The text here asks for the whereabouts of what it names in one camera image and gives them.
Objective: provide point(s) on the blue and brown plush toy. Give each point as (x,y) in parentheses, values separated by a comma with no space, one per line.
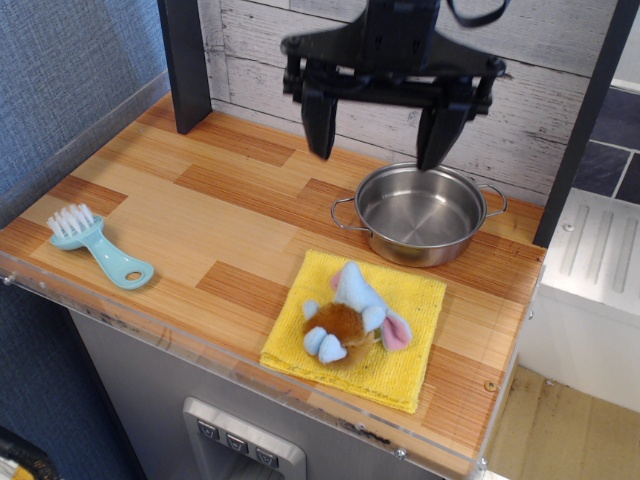
(341,333)

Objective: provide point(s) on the white grooved cabinet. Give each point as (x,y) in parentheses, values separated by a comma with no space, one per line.
(583,325)

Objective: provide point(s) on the yellow folded napkin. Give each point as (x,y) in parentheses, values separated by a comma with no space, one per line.
(390,379)

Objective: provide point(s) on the small steel pot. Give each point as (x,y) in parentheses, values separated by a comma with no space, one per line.
(418,218)

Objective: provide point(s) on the silver dispenser button panel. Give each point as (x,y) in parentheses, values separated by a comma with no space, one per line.
(240,442)

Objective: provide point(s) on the dark gray post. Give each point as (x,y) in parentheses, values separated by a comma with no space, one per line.
(613,45)
(186,63)

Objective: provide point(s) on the light blue scrub brush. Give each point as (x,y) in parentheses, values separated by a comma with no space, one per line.
(76,226)

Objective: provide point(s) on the clear acrylic edge guard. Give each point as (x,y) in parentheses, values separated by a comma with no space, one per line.
(223,315)

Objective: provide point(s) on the yellow and black object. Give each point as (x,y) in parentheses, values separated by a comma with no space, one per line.
(21,459)

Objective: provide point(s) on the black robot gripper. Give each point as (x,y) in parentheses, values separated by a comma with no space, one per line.
(391,54)

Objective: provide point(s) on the left dark gray post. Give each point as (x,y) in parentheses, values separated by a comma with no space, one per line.
(186,63)

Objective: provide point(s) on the gray toy fridge cabinet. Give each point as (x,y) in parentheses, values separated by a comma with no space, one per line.
(149,389)

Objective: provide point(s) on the right dark gray post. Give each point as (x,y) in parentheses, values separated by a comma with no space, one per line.
(613,45)

